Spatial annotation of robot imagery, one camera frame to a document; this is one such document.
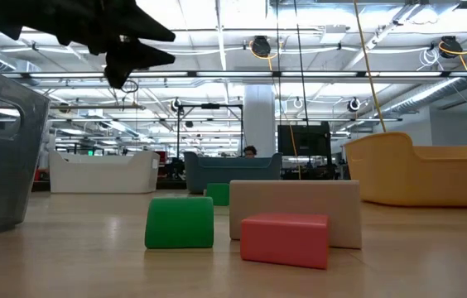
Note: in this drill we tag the orange rectangular block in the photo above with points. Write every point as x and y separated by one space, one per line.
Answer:
285 240

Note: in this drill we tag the person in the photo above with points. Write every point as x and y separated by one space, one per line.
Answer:
250 151

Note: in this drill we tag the yellow plastic bin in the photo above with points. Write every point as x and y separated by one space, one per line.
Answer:
407 178

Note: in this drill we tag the small green block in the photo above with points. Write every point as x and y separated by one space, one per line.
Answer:
218 194

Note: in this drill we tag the long ceiling light strip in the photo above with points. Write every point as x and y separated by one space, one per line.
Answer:
233 74

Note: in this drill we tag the large beige block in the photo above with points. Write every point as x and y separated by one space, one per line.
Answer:
295 196

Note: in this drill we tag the blue-grey plastic bin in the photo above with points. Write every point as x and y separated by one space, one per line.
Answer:
233 171

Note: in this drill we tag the grey plastic bin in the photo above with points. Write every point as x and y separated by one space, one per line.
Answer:
1 186

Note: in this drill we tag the white pillar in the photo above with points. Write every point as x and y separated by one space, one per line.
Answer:
259 124

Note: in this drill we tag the black monitor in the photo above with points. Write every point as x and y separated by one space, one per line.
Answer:
304 140

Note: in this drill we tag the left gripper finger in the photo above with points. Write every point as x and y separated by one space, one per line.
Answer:
146 29
134 60

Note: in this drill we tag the black frame rig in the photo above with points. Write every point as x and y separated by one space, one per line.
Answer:
210 106

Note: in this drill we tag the white plastic bin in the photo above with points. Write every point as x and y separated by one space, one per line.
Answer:
105 176

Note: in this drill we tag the red crate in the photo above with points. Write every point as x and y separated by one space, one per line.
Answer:
37 176

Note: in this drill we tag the white robot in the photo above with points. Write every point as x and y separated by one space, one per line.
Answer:
46 145

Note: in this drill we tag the large green rounded block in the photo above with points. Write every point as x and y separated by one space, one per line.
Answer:
179 223

